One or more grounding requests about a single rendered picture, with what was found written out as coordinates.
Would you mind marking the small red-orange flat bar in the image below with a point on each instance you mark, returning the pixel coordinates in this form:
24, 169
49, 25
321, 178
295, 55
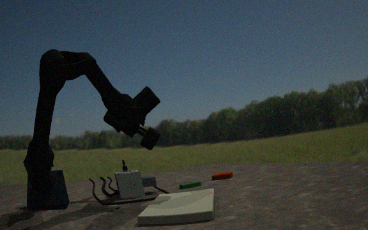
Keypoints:
224, 175

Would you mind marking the small green flat bar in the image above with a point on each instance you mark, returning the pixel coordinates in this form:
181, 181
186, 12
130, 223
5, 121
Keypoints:
193, 184

